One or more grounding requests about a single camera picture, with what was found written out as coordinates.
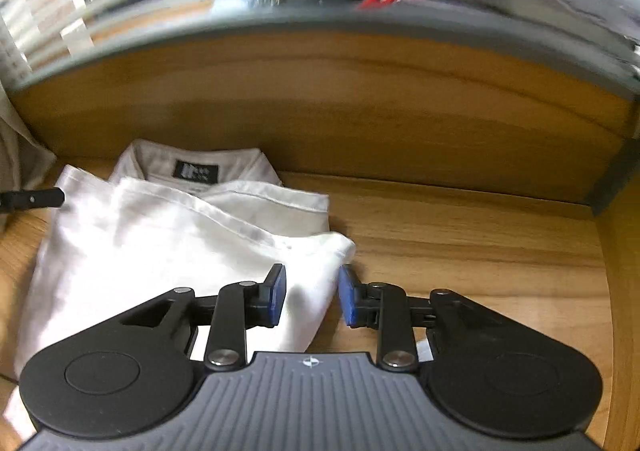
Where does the beige satin shirt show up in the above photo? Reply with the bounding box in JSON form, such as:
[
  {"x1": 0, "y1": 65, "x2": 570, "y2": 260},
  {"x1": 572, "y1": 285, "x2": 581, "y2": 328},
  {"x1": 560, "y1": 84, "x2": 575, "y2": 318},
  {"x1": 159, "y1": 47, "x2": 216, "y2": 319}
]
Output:
[{"x1": 0, "y1": 138, "x2": 434, "y2": 441}]

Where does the beige garment pile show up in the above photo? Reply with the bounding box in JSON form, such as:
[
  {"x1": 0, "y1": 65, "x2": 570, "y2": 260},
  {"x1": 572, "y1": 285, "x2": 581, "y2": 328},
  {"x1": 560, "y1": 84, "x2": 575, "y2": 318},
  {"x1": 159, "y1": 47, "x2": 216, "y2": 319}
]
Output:
[{"x1": 0, "y1": 88, "x2": 56, "y2": 232}]

